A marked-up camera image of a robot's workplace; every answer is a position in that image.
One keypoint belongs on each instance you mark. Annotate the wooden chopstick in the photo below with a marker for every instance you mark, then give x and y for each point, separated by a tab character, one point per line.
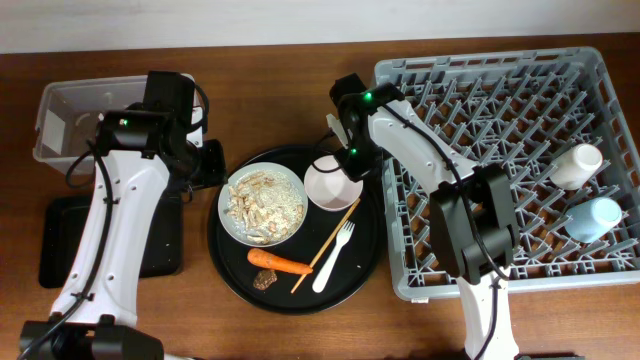
327	242

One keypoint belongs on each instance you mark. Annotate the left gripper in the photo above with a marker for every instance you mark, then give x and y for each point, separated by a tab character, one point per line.
217	170

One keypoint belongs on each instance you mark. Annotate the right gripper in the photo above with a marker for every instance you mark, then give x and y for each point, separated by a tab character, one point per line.
355	170

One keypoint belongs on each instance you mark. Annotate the brown food lump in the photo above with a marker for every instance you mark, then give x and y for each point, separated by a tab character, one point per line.
264	279

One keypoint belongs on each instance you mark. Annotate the orange carrot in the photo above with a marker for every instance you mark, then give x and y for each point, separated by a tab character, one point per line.
263	259

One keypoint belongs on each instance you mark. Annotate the round black tray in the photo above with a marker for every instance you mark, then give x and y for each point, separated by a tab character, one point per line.
355	263

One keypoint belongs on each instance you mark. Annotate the grey plate with food scraps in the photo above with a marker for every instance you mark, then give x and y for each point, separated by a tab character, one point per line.
263	204

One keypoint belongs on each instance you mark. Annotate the blue plastic cup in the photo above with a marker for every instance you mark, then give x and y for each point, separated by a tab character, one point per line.
593	219

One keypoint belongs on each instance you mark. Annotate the clear plastic bin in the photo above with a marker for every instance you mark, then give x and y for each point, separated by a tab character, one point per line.
84	122

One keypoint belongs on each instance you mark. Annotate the pink small bowl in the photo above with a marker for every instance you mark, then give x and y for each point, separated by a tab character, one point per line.
332	191

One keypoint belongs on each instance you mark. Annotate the grey dishwasher rack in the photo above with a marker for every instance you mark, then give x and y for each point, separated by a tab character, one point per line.
521	110

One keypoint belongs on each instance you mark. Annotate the white plastic fork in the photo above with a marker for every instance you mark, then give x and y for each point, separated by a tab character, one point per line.
342	238

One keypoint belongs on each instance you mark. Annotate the black rectangular tray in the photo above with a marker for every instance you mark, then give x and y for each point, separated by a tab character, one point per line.
64	224

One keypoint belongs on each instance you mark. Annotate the cream paper cup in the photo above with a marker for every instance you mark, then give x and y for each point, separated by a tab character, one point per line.
576	166

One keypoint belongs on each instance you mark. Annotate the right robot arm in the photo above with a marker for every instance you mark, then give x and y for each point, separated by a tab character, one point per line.
472	225

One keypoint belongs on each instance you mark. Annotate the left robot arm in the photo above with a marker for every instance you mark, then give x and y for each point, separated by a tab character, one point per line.
94	317

